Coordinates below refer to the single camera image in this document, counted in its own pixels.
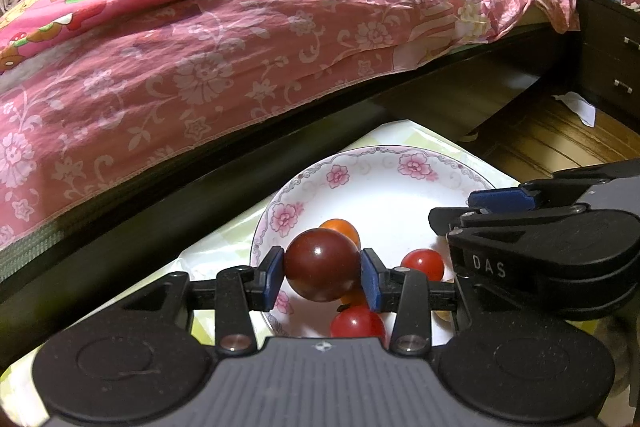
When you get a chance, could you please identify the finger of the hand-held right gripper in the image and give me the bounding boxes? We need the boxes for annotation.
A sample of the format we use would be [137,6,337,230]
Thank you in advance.
[469,159,640,212]
[429,204,592,238]

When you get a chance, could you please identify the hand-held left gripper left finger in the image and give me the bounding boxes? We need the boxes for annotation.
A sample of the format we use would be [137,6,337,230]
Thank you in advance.
[124,247,284,355]

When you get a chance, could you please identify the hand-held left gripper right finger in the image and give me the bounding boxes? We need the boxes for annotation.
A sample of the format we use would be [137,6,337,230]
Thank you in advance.
[360,248,474,355]

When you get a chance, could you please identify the small orange tomato underneath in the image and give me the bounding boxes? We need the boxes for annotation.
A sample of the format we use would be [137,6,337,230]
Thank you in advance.
[340,288,371,308]

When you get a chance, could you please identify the dark red cherry tomato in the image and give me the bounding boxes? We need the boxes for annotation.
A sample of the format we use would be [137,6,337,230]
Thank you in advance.
[284,228,362,303]

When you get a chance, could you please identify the white floral plate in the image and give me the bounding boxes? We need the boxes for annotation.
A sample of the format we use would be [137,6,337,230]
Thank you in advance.
[250,146,508,339]

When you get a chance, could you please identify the orange cherry tomato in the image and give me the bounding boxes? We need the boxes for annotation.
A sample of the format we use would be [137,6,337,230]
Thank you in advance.
[319,218,362,253]

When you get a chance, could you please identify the green white checkered tablecloth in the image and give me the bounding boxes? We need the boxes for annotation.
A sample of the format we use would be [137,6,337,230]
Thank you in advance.
[0,119,523,408]

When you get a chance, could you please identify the white crumpled paper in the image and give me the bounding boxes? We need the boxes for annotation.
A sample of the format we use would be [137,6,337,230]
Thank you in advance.
[551,92,597,128]

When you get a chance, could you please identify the dark nightstand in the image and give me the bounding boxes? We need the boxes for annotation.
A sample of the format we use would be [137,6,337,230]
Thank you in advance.
[575,0,640,128]

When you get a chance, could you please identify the pink floral bedsheet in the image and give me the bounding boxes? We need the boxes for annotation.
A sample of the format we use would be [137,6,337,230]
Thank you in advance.
[0,0,581,253]

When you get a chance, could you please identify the dark bed frame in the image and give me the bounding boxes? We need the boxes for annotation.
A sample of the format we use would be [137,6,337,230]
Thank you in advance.
[0,19,581,368]

